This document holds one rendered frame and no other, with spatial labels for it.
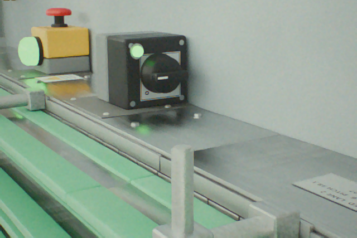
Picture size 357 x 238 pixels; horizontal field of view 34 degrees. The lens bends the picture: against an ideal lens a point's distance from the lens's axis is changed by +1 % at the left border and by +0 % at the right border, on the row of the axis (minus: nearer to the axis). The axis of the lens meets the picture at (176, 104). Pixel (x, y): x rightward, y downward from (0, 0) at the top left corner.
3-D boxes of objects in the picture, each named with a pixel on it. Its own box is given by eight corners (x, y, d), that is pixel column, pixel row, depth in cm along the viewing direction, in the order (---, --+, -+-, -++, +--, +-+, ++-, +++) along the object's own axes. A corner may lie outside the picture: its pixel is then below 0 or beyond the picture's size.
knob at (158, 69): (174, 90, 67) (191, 95, 64) (140, 94, 65) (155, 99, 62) (174, 51, 66) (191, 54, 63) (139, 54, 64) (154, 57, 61)
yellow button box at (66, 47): (76, 66, 98) (33, 69, 94) (74, 21, 96) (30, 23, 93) (93, 71, 92) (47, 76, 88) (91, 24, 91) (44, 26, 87)
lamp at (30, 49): (35, 63, 93) (16, 64, 91) (33, 35, 92) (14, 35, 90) (44, 67, 89) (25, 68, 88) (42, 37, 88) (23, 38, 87)
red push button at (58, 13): (43, 29, 92) (41, 7, 92) (67, 28, 94) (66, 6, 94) (51, 30, 89) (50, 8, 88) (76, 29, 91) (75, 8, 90)
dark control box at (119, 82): (157, 92, 75) (96, 99, 71) (156, 29, 73) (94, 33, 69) (191, 103, 68) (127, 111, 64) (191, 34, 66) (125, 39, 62)
